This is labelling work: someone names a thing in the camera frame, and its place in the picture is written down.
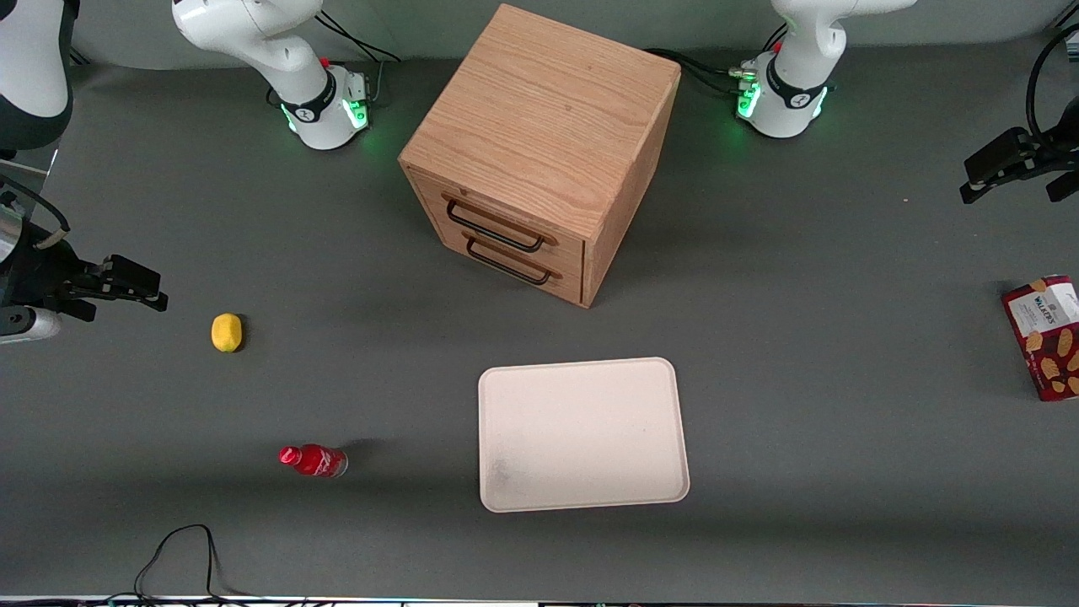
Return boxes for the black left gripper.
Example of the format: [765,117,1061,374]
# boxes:
[960,125,1079,205]

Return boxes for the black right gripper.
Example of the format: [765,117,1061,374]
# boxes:
[0,226,169,324]

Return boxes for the red tartan shortbread cookie box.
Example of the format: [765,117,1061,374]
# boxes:
[1001,275,1079,402]

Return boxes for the beige rectangular plastic tray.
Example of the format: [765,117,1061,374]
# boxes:
[478,357,690,513]

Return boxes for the yellow lemon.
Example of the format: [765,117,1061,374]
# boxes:
[211,313,244,353]

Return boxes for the red soda bottle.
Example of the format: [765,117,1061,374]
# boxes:
[278,443,349,479]

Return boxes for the wooden drawer front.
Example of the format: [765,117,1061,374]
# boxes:
[420,221,585,306]
[406,167,588,272]

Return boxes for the wooden two-drawer cabinet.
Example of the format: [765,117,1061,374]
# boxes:
[398,3,682,309]

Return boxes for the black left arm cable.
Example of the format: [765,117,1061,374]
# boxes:
[1025,24,1079,157]

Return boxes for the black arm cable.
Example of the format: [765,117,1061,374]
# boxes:
[1025,24,1079,157]
[0,179,71,250]

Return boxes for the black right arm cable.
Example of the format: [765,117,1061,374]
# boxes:
[0,179,71,250]

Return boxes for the black looped table cable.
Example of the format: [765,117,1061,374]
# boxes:
[105,524,279,604]

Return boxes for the black left base cables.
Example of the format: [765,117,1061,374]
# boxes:
[645,47,760,95]

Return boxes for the black base cables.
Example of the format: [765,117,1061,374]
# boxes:
[314,10,404,106]
[645,47,760,95]

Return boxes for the black right base cables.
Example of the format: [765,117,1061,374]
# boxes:
[314,10,404,106]

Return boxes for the black wire drawer handle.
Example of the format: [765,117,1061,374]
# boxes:
[464,235,553,286]
[444,199,546,254]

